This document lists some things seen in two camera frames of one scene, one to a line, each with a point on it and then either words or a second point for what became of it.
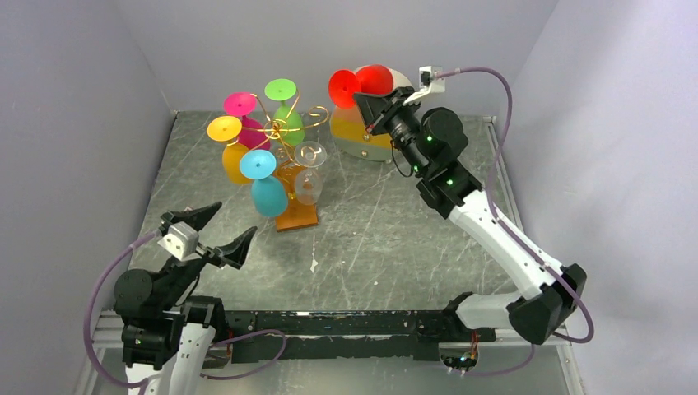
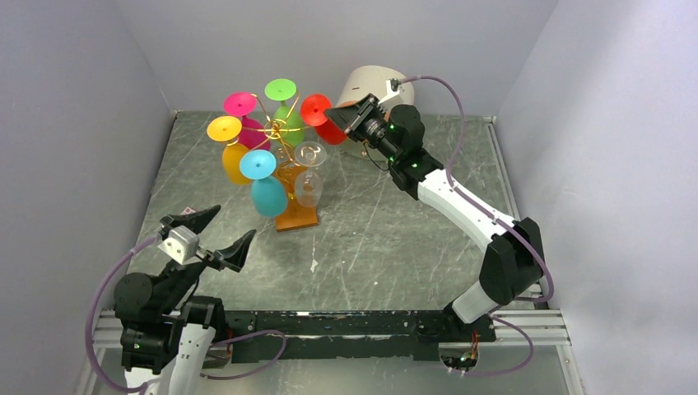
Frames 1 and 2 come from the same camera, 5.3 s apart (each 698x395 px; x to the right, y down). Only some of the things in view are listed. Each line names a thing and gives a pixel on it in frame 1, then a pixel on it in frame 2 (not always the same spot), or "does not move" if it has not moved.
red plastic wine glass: (370, 78) to (312, 110)
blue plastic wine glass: (269, 196) does not move
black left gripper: (231, 253) does not move
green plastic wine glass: (287, 123) does not move
